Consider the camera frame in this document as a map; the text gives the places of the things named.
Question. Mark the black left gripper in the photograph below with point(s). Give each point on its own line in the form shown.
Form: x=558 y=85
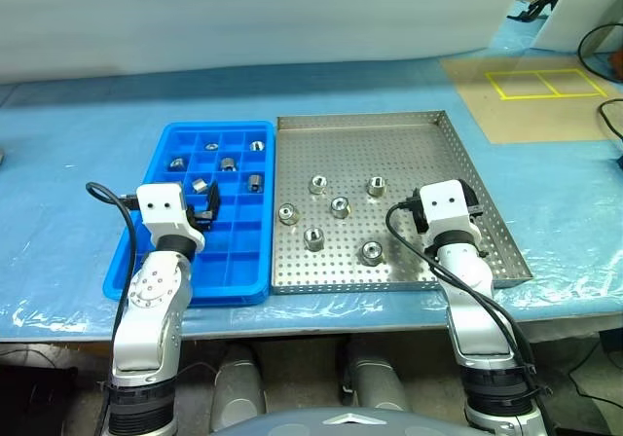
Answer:
x=199 y=217

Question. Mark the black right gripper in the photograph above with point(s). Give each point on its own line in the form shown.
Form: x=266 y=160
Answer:
x=476 y=212

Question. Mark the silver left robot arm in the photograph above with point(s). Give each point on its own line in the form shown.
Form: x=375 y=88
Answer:
x=151 y=290

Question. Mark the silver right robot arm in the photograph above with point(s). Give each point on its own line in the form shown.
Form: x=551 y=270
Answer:
x=467 y=270

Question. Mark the blue compartment tray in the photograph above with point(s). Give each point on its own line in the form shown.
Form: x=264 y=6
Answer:
x=243 y=261

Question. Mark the perforated metal tray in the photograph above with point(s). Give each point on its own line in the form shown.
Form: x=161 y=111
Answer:
x=389 y=154

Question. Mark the brown cardboard mat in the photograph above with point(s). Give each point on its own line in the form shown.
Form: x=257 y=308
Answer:
x=535 y=119

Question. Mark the blue plastic table cover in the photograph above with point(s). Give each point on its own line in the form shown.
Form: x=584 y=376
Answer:
x=73 y=163

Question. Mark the large white foam backdrop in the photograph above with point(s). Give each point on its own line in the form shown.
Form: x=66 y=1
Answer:
x=243 y=17

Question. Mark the grey rounded leg shell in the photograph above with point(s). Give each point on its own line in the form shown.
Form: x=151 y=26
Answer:
x=375 y=382
x=238 y=387

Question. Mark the black metal stand leg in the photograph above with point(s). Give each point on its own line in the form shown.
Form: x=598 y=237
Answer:
x=530 y=10

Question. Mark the white foam board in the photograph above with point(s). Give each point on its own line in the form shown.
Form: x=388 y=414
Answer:
x=564 y=17

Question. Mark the grey-blue rounded robot chest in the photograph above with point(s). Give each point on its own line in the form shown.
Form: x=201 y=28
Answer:
x=340 y=424

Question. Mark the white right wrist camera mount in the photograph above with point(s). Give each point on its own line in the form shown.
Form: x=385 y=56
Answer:
x=445 y=202

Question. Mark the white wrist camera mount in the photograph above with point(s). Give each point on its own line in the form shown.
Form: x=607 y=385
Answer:
x=160 y=202
x=445 y=202

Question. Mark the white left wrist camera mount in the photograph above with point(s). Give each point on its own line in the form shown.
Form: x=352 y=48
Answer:
x=160 y=202

